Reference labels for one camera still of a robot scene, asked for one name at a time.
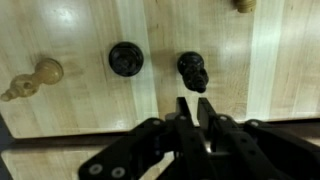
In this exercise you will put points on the tan chess piece green base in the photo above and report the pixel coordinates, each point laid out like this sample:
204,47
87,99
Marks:
245,5

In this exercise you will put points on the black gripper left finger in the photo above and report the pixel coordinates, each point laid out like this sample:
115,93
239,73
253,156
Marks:
150,150

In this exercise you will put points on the squat black chess piece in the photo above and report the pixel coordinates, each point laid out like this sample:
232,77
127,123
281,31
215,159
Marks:
126,59

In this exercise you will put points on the black chess pawn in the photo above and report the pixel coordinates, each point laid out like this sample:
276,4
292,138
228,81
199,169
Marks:
192,71

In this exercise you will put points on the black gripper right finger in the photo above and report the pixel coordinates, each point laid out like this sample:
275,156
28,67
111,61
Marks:
253,150

